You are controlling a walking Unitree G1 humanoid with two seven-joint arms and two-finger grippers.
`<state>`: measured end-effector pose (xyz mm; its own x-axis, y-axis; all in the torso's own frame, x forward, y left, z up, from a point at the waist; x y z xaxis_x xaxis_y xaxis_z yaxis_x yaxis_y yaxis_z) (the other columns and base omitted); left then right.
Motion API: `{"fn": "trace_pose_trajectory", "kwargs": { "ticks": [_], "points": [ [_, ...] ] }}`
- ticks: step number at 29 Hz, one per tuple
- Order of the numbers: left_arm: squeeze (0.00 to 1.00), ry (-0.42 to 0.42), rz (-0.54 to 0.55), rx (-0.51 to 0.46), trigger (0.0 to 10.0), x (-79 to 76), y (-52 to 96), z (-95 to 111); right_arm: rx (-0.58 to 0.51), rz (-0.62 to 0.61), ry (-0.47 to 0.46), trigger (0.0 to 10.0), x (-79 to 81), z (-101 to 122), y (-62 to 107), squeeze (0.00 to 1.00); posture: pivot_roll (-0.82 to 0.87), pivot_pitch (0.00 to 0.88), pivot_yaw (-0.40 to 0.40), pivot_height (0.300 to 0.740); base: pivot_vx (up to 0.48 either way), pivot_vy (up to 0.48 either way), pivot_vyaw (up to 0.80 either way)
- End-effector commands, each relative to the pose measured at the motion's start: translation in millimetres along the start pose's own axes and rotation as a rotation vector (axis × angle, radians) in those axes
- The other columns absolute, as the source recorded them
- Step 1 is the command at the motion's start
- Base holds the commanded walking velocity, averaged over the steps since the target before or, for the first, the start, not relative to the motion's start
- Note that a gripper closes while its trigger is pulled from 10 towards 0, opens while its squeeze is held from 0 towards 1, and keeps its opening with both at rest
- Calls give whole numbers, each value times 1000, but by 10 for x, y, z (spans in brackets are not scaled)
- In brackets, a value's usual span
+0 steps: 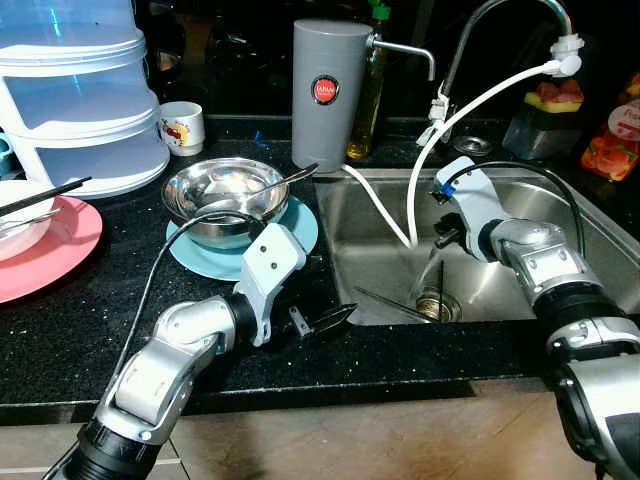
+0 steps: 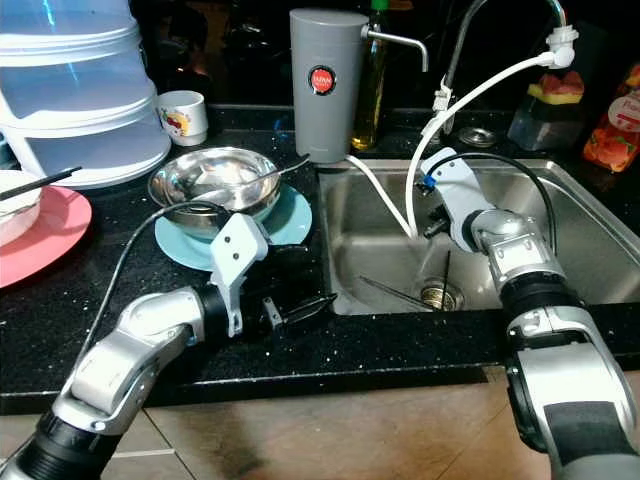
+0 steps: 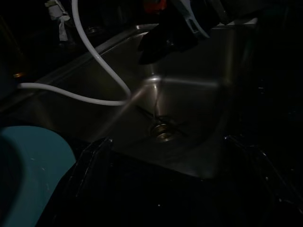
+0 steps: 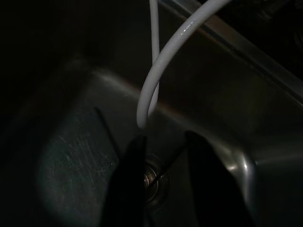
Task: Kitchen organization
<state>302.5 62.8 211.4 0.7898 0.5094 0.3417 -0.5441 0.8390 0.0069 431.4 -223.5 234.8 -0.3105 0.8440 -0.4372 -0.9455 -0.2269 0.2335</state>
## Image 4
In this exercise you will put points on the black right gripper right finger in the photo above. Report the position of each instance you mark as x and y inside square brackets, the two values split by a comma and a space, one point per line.
[213, 189]

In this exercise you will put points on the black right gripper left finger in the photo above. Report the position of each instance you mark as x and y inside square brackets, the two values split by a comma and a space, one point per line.
[127, 189]

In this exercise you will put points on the steel sink drain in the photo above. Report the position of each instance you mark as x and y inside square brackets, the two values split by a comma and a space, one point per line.
[156, 179]

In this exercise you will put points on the stainless steel sink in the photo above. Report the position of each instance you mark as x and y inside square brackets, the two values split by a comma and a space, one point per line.
[71, 165]

